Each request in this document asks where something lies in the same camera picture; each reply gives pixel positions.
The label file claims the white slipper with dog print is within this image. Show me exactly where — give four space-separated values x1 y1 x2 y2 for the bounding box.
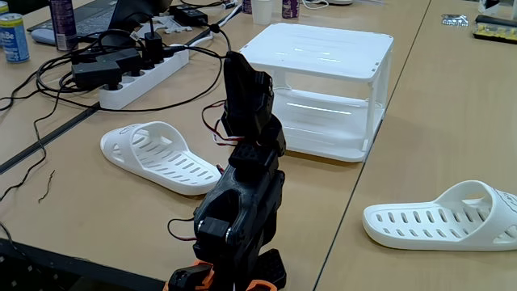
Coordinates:
99 120 223 197
362 179 517 252

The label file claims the white two-tier shoe rack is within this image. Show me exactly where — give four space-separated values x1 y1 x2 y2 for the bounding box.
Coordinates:
239 22 395 163

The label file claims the white paper cup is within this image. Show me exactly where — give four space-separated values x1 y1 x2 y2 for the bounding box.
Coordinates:
250 0 275 26

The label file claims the black power brick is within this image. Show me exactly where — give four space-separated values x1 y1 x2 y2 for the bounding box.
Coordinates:
173 4 209 27

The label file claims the white flat printed part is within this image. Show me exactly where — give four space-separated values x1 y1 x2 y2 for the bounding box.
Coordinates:
135 15 194 40

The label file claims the black plug charger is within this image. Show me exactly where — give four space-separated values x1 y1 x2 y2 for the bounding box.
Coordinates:
144 31 166 65

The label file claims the white power strip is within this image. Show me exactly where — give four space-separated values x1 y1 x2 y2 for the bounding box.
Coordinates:
98 44 191 111

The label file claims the black power adapter green light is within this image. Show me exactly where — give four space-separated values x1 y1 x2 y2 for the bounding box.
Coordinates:
95 48 143 76

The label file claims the dark laptop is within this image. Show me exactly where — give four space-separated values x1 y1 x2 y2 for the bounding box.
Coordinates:
27 0 174 41

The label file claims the tall purple drink can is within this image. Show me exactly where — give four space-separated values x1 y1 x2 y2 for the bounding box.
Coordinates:
48 0 78 52

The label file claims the grey computer mouse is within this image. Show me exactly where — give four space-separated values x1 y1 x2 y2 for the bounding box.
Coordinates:
30 27 57 46

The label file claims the silver foil packet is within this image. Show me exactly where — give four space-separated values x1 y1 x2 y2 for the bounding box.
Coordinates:
441 14 469 27

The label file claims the black and yellow box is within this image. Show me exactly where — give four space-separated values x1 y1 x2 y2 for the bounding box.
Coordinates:
472 15 517 44

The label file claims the clear plastic box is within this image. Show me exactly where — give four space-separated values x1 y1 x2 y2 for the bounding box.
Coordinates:
478 0 517 21

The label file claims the white power strip cable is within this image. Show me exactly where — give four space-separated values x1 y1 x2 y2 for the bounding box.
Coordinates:
189 3 243 48

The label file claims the white coiled cable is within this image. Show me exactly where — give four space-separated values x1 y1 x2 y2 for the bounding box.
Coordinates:
301 0 330 11

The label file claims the thin black cable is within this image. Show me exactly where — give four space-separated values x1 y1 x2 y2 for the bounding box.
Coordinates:
0 86 62 203

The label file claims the dark squiggly wire scrap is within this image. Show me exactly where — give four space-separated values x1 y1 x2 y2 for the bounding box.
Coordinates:
38 169 57 204

